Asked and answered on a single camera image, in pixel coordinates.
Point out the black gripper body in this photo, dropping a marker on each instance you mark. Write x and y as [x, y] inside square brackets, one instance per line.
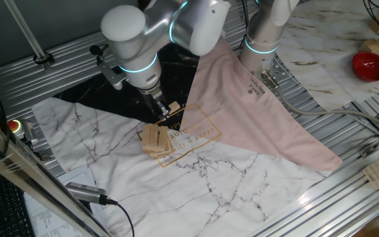
[151, 95]

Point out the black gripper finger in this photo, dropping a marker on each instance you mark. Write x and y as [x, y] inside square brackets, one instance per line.
[158, 112]
[166, 110]

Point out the light wooden jenga block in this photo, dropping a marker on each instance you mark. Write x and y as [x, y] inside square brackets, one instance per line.
[154, 134]
[146, 134]
[162, 135]
[174, 107]

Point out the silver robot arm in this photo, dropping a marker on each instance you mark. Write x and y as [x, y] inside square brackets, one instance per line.
[137, 33]

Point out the stacked wooden jenga blocks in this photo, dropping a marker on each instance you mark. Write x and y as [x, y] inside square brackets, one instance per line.
[158, 151]

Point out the black foam microphone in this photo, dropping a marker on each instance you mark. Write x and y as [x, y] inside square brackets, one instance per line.
[94, 50]

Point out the pink black marble tablecloth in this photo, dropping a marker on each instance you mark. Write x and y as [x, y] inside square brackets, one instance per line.
[209, 197]

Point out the grey metal box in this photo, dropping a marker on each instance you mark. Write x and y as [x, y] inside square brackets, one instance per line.
[28, 131]

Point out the red emergency stop button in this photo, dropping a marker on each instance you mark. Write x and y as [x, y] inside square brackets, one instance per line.
[14, 126]

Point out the grey metal pole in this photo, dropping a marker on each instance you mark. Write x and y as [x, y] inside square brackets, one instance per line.
[26, 31]

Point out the printed paper stack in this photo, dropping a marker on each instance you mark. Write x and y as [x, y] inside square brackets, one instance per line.
[44, 220]

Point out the white gold-veined marble sheet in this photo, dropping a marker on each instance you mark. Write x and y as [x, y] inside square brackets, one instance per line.
[324, 49]

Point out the black keyboard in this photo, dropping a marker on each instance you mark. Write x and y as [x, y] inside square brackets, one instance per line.
[2, 210]

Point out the red bowl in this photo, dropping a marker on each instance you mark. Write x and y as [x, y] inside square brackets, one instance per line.
[370, 67]

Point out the silver box camera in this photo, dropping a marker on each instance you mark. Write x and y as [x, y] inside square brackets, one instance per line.
[84, 192]

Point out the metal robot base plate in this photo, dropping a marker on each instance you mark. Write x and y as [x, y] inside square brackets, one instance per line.
[280, 70]

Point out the aluminium frame bar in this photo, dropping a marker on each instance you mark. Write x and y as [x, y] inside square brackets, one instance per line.
[28, 177]

